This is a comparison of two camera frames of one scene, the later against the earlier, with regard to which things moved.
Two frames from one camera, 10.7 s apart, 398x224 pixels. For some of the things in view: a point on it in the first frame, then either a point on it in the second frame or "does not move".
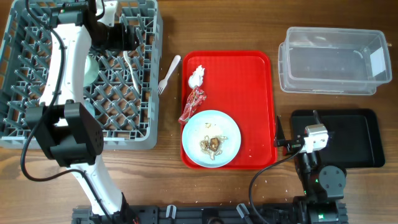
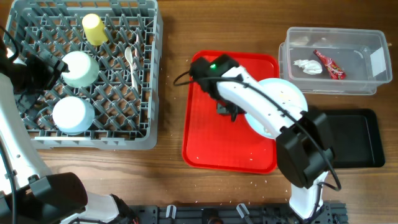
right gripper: [291, 145] → [222, 111]
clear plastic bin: [334, 61] does not move
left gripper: [120, 43] → [51, 74]
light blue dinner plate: [213, 123] → [285, 91]
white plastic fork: [163, 83] → [136, 53]
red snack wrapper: [197, 96] → [335, 72]
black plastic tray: [354, 139] does not move
